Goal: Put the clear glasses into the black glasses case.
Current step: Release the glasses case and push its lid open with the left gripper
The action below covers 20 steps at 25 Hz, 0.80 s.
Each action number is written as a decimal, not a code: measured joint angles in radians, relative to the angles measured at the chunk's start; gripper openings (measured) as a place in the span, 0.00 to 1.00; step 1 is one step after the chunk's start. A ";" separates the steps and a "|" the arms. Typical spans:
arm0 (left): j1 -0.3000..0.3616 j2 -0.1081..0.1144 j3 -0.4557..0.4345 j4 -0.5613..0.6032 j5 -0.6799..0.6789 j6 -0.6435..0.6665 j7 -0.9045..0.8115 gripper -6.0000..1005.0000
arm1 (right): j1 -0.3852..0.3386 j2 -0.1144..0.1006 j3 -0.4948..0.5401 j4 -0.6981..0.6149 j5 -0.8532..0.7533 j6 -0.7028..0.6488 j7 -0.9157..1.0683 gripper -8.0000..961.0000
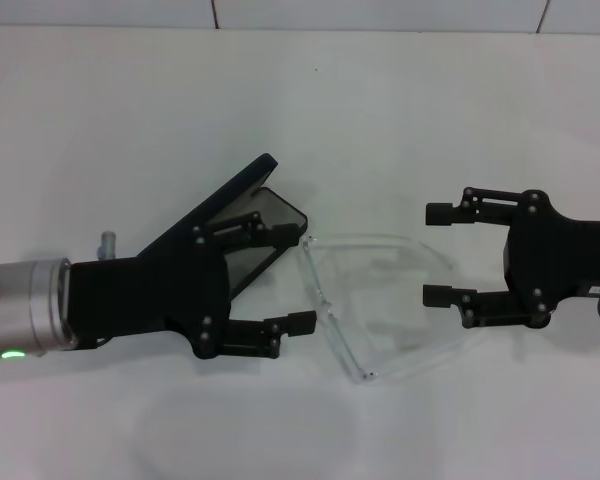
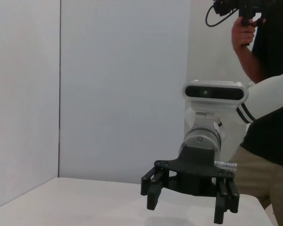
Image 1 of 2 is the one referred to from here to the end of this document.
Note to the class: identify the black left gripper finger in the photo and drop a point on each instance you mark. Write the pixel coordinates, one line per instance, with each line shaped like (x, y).
(302, 321)
(285, 235)

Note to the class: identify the white and silver left arm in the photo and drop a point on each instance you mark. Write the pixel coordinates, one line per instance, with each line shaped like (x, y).
(25, 305)

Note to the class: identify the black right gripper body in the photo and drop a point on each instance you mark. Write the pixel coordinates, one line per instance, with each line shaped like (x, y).
(540, 250)

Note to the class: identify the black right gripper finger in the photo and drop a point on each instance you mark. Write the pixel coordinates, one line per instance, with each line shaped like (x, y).
(442, 295)
(442, 214)

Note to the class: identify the clear plastic glasses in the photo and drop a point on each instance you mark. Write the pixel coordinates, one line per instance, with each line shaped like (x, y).
(328, 306)

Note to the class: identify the black glasses case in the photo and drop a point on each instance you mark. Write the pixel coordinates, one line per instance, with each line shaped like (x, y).
(242, 185)

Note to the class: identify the short silver plug stub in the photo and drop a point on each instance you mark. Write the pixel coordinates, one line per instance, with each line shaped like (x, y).
(107, 245)

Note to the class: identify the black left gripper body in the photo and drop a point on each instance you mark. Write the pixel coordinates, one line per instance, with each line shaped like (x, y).
(145, 295)

